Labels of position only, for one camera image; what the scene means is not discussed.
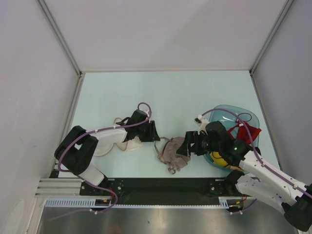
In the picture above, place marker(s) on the teal transparent plastic basin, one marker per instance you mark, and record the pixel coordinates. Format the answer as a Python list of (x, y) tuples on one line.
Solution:
[(227, 115)]

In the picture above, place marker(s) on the red bra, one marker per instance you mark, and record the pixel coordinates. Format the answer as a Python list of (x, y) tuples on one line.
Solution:
[(246, 134)]

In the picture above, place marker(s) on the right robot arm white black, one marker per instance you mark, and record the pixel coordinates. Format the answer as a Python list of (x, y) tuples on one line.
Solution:
[(256, 177)]

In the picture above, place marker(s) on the yellow black bra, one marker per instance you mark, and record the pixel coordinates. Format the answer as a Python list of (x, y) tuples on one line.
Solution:
[(218, 160)]

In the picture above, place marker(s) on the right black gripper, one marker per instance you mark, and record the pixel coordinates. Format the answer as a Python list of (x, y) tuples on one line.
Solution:
[(191, 137)]

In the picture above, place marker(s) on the white slotted cable duct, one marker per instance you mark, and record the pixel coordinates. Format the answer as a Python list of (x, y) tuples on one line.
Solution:
[(222, 203)]

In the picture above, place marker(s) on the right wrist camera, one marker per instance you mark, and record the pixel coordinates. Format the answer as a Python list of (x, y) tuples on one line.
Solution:
[(202, 122)]

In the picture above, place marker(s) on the white mesh laundry bag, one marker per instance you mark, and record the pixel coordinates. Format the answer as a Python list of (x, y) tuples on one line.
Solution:
[(110, 138)]

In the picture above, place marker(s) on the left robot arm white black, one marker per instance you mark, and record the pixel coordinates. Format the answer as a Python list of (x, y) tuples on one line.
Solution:
[(79, 146)]

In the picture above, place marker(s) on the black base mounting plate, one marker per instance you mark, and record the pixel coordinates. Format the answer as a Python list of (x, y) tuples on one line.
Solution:
[(170, 191)]

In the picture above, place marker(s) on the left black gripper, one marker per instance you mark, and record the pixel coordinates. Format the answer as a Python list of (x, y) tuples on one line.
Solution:
[(152, 135)]

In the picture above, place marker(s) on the beige bra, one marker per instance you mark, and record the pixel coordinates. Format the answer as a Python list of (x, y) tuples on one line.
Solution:
[(168, 154)]

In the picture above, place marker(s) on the aluminium frame rail front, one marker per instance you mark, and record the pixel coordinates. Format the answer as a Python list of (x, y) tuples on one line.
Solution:
[(58, 187)]

